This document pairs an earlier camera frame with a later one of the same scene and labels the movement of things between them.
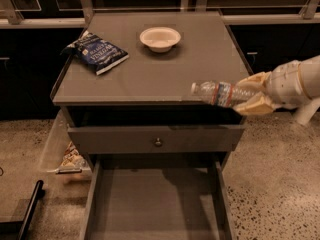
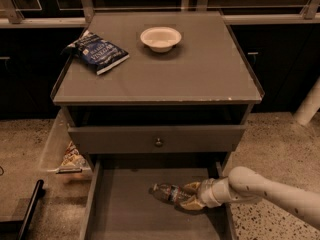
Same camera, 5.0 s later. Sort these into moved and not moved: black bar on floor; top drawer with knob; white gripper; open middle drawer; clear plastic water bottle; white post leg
Moved: clear plastic water bottle; white gripper
Not moved: white post leg; black bar on floor; top drawer with knob; open middle drawer
